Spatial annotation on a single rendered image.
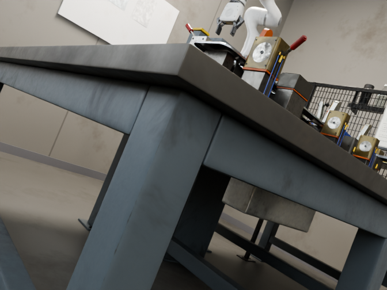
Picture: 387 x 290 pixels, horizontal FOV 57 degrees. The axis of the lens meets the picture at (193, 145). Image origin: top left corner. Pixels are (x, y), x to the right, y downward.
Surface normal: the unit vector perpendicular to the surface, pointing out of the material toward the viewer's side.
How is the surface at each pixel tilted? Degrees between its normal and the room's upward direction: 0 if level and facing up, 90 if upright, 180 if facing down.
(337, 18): 90
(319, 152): 90
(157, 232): 90
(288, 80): 90
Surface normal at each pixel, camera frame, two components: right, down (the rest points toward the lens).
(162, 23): 0.60, 0.21
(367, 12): -0.71, -0.31
